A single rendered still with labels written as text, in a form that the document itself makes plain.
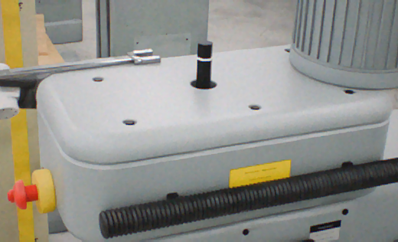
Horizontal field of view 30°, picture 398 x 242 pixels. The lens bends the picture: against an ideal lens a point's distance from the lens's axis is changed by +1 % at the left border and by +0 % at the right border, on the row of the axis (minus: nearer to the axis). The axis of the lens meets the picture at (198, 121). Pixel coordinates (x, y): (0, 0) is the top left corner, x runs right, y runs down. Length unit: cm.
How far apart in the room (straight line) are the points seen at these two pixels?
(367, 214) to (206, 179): 30
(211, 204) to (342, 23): 31
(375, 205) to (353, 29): 28
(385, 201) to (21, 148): 200
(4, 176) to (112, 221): 213
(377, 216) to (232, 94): 31
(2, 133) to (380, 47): 207
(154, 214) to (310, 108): 25
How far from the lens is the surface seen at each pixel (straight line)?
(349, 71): 106
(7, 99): 178
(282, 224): 106
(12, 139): 294
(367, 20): 104
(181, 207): 92
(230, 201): 94
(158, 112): 95
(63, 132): 93
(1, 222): 312
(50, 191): 101
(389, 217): 119
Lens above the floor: 229
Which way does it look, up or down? 26 degrees down
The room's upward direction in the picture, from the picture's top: 2 degrees clockwise
